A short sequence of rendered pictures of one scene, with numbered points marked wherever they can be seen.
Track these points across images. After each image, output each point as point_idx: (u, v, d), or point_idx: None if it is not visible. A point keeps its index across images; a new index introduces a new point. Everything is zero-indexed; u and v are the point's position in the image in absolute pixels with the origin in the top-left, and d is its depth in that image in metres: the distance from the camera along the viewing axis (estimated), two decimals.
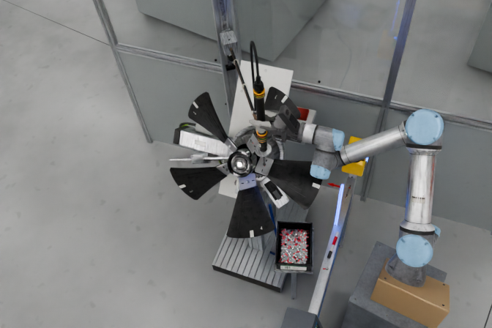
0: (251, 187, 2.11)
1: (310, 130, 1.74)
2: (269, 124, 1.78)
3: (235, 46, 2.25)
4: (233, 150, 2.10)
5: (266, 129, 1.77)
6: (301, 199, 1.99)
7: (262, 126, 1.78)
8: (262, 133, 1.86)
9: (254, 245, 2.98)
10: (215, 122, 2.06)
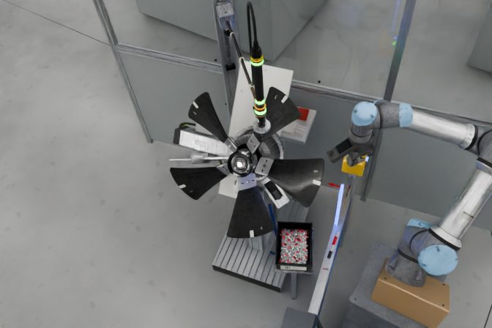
0: (251, 187, 2.11)
1: (352, 136, 1.58)
2: (351, 160, 1.71)
3: (232, 19, 2.12)
4: (233, 150, 2.10)
5: (354, 165, 1.71)
6: (302, 197, 1.98)
7: (351, 165, 1.73)
8: (261, 107, 1.73)
9: (254, 245, 2.98)
10: (215, 122, 2.06)
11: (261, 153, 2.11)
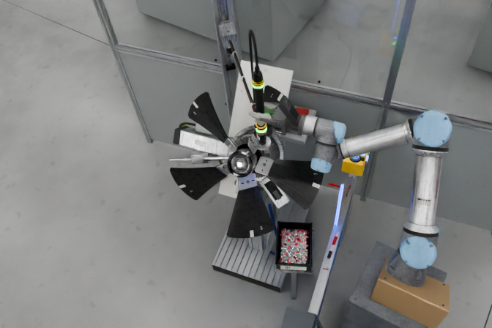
0: (223, 173, 2.15)
1: (311, 122, 1.70)
2: (269, 116, 1.74)
3: (234, 38, 2.21)
4: (250, 148, 2.07)
5: (266, 121, 1.74)
6: (233, 228, 2.11)
7: (262, 118, 1.74)
8: (261, 126, 1.82)
9: (254, 245, 2.98)
10: (270, 127, 1.98)
11: None
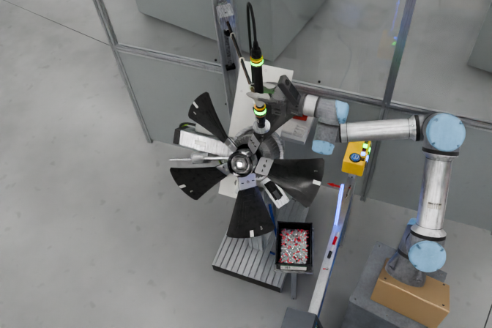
0: (223, 173, 2.15)
1: (312, 102, 1.61)
2: (267, 97, 1.66)
3: (232, 20, 2.13)
4: (250, 148, 2.07)
5: (264, 102, 1.65)
6: (233, 228, 2.11)
7: (260, 98, 1.65)
8: (261, 107, 1.74)
9: (254, 245, 2.98)
10: (270, 127, 1.98)
11: None
